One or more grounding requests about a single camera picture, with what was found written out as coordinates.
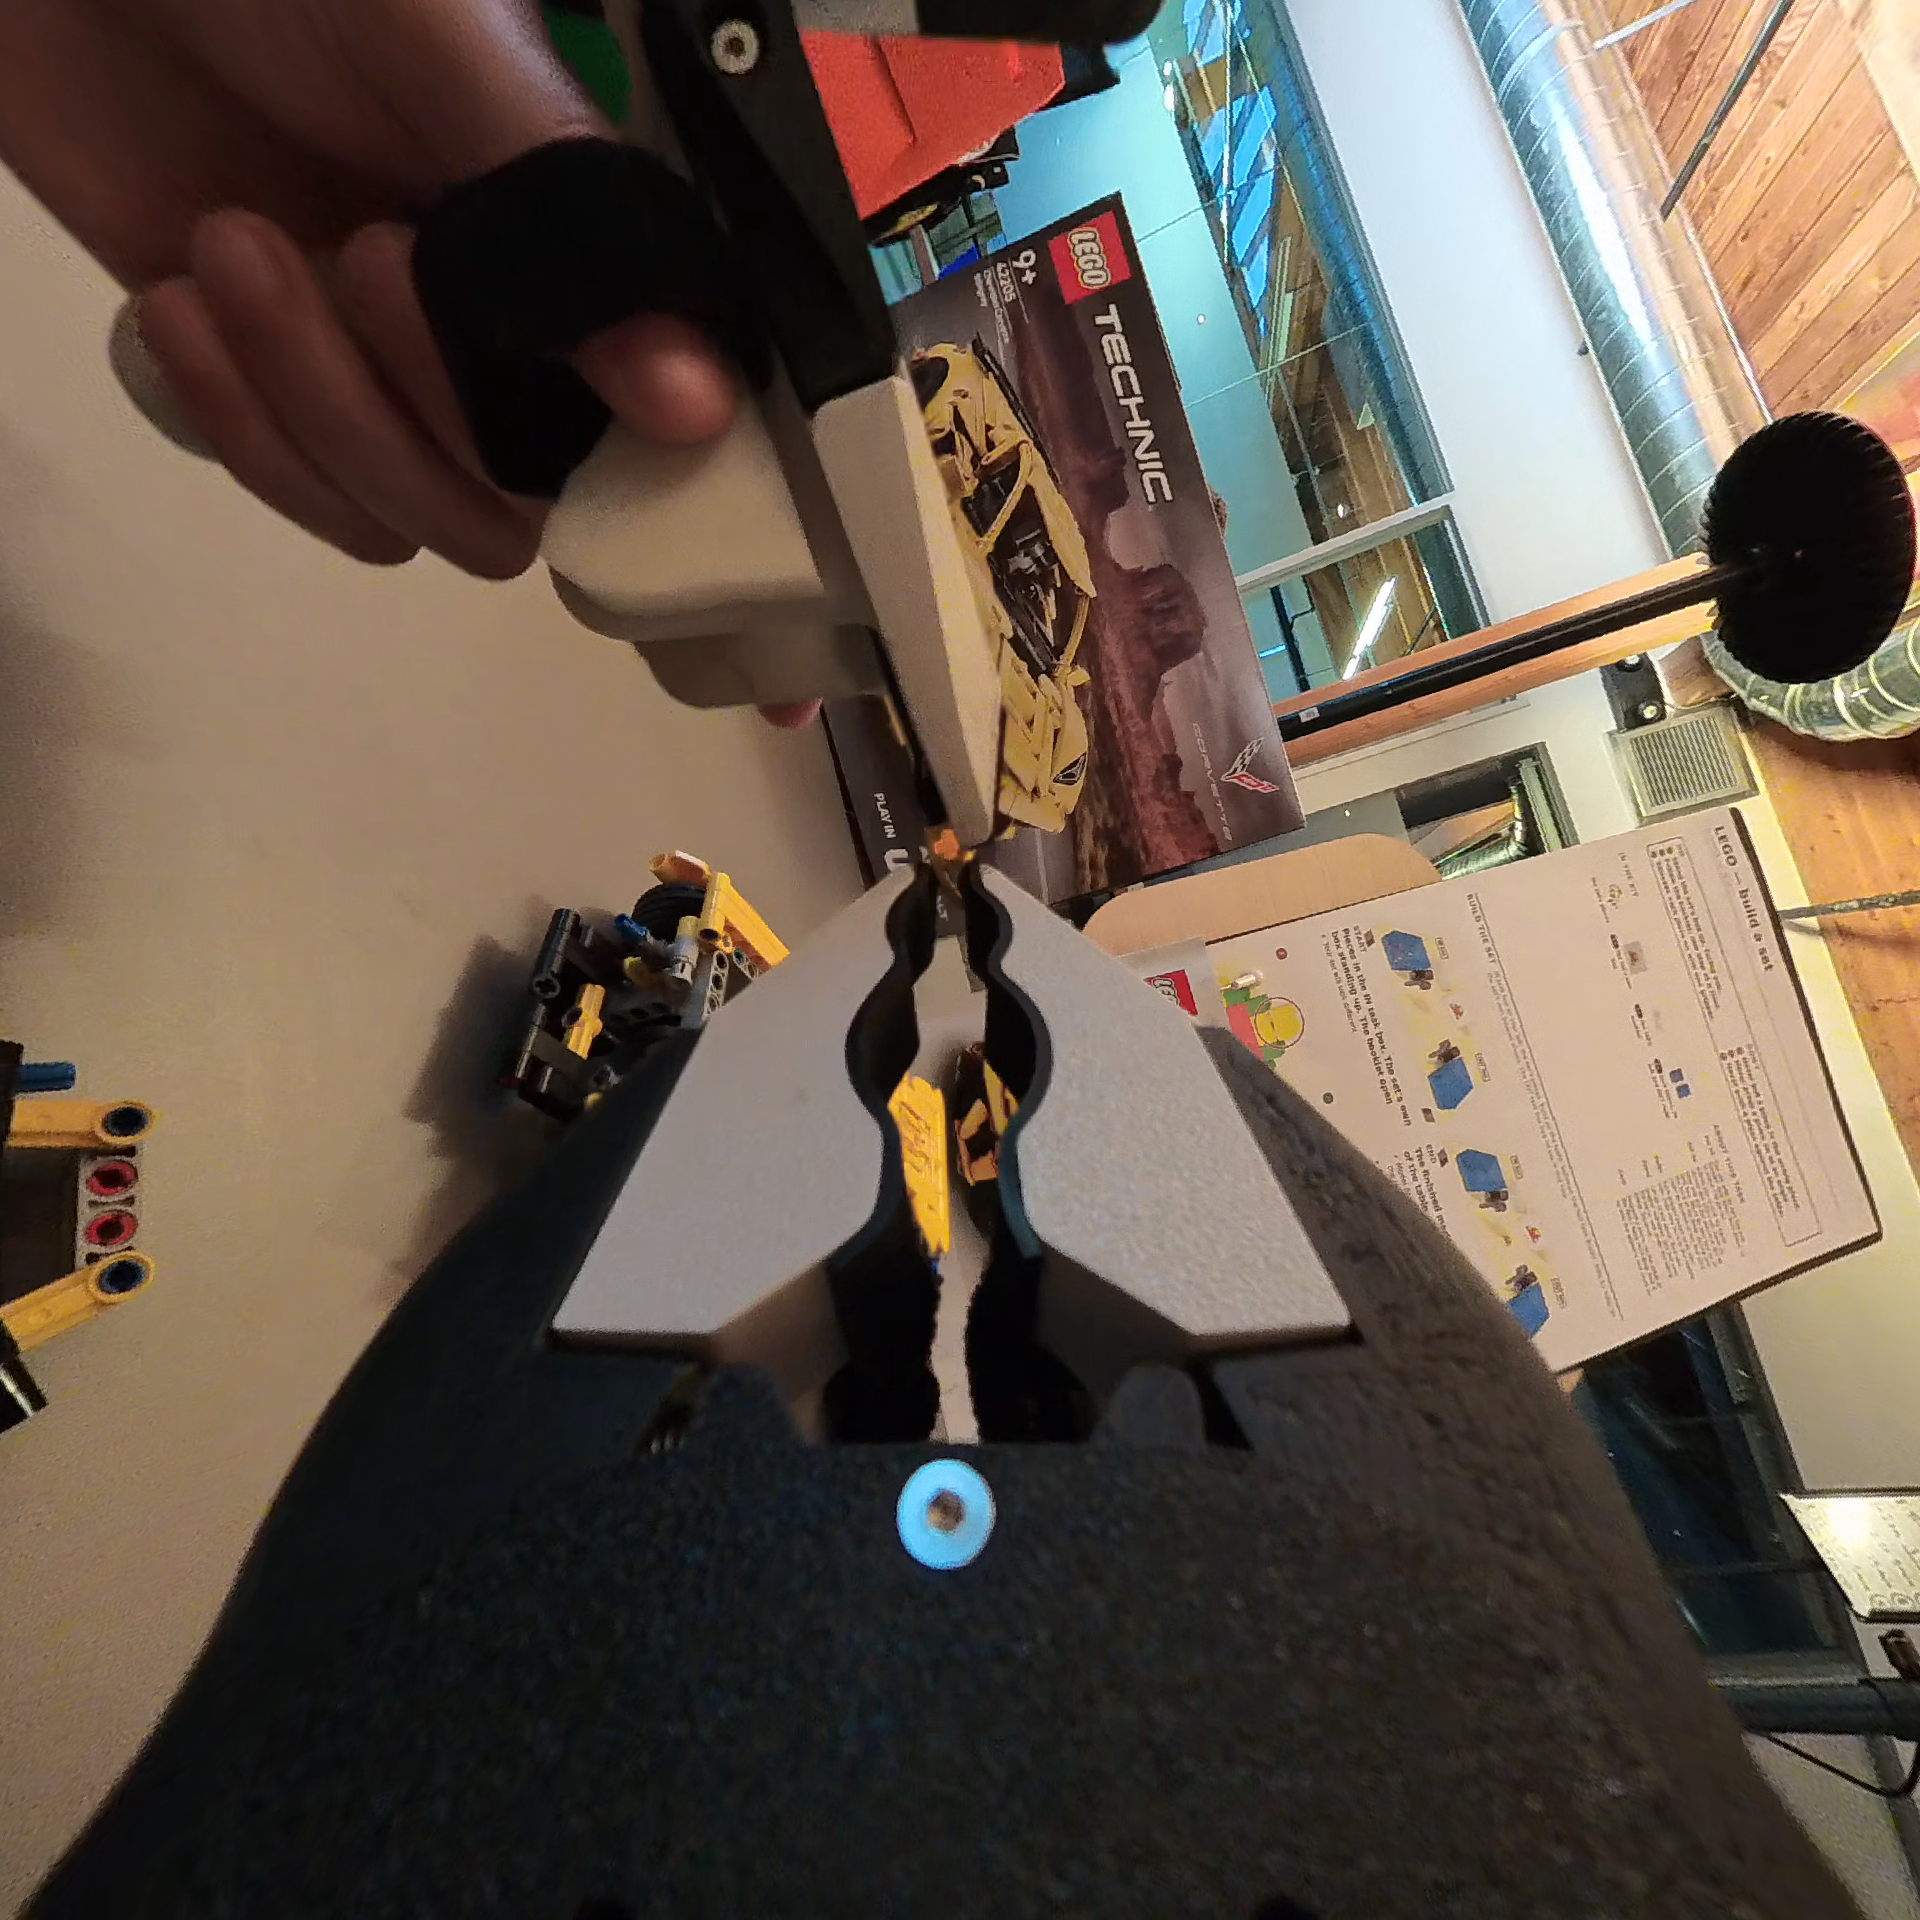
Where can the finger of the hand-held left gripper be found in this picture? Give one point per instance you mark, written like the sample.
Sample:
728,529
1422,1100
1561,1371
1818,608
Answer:
930,600

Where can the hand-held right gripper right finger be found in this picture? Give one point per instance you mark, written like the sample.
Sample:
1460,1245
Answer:
1184,1201

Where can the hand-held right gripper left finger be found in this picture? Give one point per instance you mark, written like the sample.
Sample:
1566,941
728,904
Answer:
721,1201

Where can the black yellow car front assembly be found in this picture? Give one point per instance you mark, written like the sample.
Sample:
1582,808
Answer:
922,1141

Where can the yellow grey beam frame assembly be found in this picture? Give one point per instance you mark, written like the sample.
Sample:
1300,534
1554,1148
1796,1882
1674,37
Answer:
105,1201

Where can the grey desk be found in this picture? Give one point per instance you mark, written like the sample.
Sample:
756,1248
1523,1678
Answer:
300,826

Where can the person's left hand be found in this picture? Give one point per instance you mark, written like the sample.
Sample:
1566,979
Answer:
271,181

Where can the red plastic carry case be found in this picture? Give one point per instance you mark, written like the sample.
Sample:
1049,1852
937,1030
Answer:
900,120

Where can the green plastic bin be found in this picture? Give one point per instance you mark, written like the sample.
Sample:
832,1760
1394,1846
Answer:
580,37

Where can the dark toy car set box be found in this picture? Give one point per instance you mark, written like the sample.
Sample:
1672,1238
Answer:
1171,644

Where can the beige round panel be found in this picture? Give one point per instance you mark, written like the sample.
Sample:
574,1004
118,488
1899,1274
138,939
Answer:
1275,891

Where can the white printed instruction poster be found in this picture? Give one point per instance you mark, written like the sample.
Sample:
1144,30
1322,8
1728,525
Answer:
1576,1078

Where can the white vent grille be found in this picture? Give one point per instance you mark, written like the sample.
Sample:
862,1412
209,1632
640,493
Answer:
1680,761

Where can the black pole with round disc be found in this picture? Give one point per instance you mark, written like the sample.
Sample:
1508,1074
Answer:
1809,547

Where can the silver ventilation duct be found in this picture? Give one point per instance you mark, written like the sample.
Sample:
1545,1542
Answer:
1590,224

